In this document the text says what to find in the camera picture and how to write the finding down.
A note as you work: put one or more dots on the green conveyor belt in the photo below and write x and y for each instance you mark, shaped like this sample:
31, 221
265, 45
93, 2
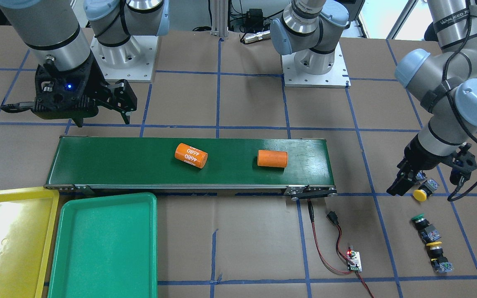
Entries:
298, 168

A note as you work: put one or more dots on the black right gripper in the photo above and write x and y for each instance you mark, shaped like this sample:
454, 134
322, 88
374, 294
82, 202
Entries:
98, 85

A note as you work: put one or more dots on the green plastic tray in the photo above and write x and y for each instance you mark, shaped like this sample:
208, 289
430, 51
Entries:
106, 247

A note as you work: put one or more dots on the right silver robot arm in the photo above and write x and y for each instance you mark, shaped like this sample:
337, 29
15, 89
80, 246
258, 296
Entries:
50, 27

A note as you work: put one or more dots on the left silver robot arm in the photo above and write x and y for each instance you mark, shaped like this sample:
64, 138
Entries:
445, 85

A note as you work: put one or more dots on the plain orange cylinder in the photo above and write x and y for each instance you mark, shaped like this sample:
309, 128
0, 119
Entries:
270, 158

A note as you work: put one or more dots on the yellow push button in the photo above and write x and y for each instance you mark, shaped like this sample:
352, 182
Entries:
438, 261
427, 189

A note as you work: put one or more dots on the orange cylinder with 4680 print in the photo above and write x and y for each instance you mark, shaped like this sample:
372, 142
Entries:
191, 155

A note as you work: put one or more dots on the silver metal cylinder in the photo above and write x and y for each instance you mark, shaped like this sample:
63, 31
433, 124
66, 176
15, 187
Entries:
251, 38

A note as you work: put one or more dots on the green push button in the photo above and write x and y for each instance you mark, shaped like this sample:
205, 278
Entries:
427, 232

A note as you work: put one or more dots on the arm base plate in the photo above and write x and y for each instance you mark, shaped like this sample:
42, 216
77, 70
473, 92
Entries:
133, 61
309, 69

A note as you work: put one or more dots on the yellow plastic tray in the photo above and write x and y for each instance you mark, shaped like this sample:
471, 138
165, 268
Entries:
27, 219

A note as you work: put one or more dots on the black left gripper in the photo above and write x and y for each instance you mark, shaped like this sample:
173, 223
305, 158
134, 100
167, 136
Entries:
420, 156

